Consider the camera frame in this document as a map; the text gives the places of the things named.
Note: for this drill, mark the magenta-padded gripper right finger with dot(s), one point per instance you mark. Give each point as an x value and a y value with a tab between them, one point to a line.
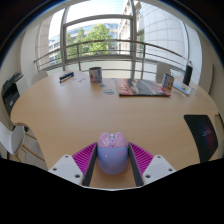
156	166

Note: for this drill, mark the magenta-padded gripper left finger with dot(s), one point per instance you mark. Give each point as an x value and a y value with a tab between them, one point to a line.
68	168

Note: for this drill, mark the pink and lilac computer mouse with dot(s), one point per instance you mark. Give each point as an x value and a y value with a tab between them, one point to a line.
112	156

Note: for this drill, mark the black mouse pad swirl print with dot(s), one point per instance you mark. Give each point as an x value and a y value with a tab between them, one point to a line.
203	136

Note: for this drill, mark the white chair wooden legs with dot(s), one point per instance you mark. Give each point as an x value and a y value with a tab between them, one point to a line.
11	138

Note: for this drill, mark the red cover magazine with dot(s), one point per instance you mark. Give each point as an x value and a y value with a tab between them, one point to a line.
141	87

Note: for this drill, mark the black cylindrical bottle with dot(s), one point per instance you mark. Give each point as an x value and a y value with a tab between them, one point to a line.
187	75

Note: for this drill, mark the grey metal balcony railing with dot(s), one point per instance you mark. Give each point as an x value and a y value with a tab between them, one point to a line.
100	42

